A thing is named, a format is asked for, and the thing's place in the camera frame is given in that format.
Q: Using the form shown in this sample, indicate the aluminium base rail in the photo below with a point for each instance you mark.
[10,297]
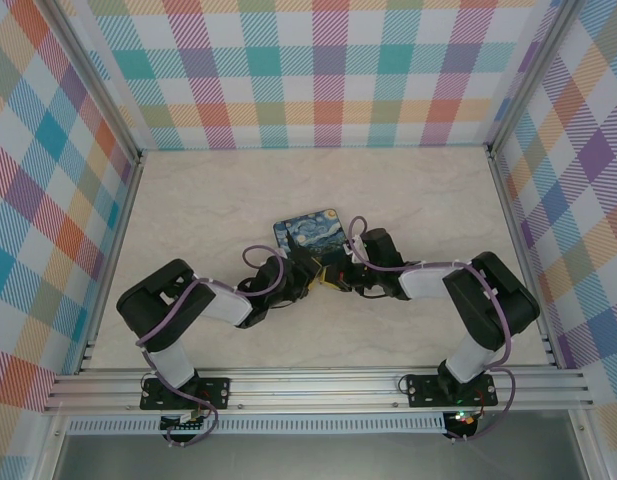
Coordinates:
[313,387]

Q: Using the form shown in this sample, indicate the aluminium side rail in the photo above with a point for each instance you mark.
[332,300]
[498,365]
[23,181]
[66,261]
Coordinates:
[518,240]
[115,250]

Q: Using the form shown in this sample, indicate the aluminium frame post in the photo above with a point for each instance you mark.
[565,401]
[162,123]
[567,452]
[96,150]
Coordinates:
[95,80]
[535,75]

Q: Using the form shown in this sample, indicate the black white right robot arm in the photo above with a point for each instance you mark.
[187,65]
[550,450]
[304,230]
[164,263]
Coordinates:
[493,295]

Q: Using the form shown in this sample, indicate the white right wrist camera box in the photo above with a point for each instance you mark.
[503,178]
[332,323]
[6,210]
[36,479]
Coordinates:
[354,247]

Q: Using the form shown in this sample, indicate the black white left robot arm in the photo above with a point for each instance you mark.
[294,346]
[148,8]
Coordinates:
[158,310]

